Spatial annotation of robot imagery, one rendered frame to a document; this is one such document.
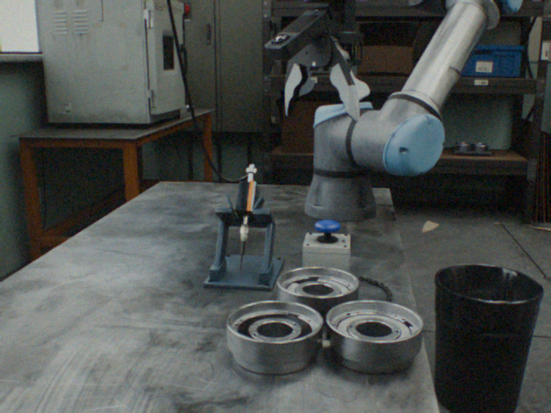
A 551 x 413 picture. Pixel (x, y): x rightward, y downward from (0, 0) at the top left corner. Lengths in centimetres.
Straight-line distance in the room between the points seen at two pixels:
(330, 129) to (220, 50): 342
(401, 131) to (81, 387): 69
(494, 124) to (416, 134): 374
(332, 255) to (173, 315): 26
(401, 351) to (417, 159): 52
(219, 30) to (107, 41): 171
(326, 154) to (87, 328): 62
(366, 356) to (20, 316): 44
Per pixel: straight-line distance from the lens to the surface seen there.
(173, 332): 71
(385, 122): 108
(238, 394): 59
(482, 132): 477
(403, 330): 66
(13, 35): 328
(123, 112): 293
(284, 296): 72
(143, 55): 288
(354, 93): 90
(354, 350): 61
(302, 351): 61
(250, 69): 447
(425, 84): 114
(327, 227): 87
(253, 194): 85
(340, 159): 115
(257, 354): 60
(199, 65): 456
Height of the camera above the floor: 112
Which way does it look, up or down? 15 degrees down
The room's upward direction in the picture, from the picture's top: straight up
